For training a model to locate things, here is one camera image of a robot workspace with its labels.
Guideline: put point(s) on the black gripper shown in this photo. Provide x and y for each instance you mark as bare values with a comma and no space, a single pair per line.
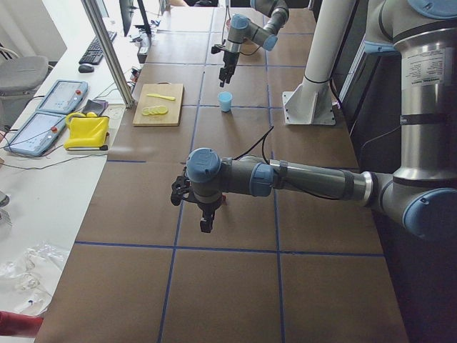
207,208
228,58

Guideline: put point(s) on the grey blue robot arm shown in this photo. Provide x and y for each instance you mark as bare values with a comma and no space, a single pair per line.
242,28
421,194

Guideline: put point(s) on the light blue plastic cup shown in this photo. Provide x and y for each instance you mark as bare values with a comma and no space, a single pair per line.
225,101

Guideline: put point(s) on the pink bowl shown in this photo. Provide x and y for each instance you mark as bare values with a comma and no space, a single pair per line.
248,47

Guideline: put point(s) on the yellow plastic knife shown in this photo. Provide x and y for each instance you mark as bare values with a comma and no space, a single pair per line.
160,96

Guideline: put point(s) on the bamboo cutting board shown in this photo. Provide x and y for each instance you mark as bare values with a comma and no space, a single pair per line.
172,117

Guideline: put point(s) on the dark grey pouch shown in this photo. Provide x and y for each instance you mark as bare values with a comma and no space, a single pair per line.
95,106

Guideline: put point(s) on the black keyboard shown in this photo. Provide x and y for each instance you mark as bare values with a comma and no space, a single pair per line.
93,54

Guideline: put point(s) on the black computer mouse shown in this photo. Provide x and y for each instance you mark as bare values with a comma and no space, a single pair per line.
86,68

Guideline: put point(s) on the yellow bag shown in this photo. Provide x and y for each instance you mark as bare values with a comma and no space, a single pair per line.
87,131

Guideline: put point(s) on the upper teach pendant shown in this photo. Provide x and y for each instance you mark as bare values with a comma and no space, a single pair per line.
64,96

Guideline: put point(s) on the teach pendant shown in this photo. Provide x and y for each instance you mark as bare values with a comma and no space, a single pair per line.
37,134
64,96

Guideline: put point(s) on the clear plastic bags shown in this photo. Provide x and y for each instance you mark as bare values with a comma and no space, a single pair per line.
29,282

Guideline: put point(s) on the lower teach pendant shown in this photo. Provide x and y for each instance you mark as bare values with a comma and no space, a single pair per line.
37,134

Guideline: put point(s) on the grey office chair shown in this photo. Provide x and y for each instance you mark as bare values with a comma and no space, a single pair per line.
20,79

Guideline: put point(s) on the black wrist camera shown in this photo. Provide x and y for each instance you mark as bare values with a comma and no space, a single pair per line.
181,190
217,48

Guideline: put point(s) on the white camera mast with base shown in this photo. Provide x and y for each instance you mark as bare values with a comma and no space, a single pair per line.
310,103

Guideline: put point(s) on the aluminium frame post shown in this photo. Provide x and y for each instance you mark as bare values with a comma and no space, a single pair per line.
97,23

